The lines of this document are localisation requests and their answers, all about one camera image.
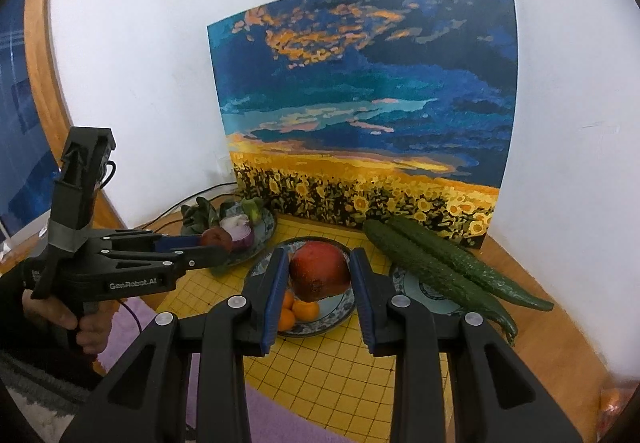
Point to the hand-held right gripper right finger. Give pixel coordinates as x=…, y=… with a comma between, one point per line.
x=362, y=303

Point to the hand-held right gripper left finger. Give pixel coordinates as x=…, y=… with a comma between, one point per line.
x=277, y=303

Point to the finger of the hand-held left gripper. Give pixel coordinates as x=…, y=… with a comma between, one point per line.
x=200, y=258
x=175, y=243

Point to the orange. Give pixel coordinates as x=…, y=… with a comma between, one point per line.
x=286, y=320
x=288, y=300
x=306, y=310

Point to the red pomegranate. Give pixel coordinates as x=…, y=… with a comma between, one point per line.
x=216, y=238
x=320, y=273

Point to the large blue patterned plate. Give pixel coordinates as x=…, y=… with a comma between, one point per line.
x=330, y=313

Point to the person's left hand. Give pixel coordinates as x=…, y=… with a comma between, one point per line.
x=55, y=313

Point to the green bok choy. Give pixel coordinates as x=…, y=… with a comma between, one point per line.
x=197, y=218

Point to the halved red onion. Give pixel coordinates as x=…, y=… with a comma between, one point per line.
x=242, y=233

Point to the blue patterned plate with cucumbers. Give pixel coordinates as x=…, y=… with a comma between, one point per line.
x=425, y=295

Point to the blue patterned plate with onion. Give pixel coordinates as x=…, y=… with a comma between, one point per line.
x=262, y=233

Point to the green cucumber with curved stem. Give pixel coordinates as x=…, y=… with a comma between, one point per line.
x=425, y=268

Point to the yellow grid game board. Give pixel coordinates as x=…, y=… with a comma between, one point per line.
x=325, y=373

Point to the blue glass pane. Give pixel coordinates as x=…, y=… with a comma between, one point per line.
x=20, y=123

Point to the purple fuzzy towel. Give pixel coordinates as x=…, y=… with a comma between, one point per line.
x=275, y=415

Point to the sunflower field painting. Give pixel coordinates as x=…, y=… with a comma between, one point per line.
x=360, y=98

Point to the clear plastic snack bag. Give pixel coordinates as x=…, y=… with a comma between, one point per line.
x=615, y=408

